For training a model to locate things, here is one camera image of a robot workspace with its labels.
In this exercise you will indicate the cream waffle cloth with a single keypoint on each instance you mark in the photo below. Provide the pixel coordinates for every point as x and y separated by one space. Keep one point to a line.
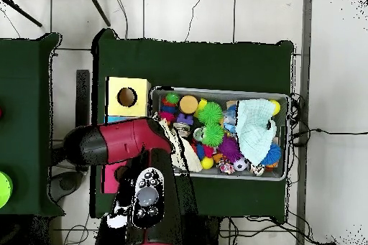
192 158

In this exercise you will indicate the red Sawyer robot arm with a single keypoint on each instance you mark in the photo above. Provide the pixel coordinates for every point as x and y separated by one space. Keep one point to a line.
129 141

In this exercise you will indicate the wooden box with three holes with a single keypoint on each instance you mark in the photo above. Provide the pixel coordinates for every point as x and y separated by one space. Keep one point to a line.
138 89

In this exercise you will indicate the shallow mesh bin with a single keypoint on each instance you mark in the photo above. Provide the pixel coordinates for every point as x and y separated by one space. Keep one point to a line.
253 95

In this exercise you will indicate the purple wooden block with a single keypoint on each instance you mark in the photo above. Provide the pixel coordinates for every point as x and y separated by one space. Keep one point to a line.
184 119

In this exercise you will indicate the multicolour spiky caterpillar toy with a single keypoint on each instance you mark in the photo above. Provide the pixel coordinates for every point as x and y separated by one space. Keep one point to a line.
172 98

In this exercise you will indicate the green spiky ball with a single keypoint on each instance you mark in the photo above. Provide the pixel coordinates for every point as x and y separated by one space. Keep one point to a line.
213 135
210 112

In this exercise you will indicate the purple spiky ball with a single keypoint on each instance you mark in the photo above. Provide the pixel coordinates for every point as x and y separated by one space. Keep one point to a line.
229 148

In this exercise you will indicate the dark green table cloth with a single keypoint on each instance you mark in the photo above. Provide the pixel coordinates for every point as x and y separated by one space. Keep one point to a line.
187 64
23 112

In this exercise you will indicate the mint green cloth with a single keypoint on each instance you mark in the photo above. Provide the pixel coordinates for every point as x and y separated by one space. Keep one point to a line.
253 130

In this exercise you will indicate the yellow ball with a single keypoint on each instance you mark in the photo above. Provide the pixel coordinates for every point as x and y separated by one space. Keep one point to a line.
276 107

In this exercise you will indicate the blue spiky ball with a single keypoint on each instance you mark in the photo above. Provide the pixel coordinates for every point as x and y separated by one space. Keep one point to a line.
271 154

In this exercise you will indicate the grey foot pedal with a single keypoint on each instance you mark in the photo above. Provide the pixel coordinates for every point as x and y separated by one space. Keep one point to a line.
67 183

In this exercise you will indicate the black tripod stand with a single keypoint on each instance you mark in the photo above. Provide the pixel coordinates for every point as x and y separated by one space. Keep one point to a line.
97 6

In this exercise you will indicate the lime green bowl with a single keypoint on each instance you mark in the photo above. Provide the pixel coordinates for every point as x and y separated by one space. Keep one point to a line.
4 189

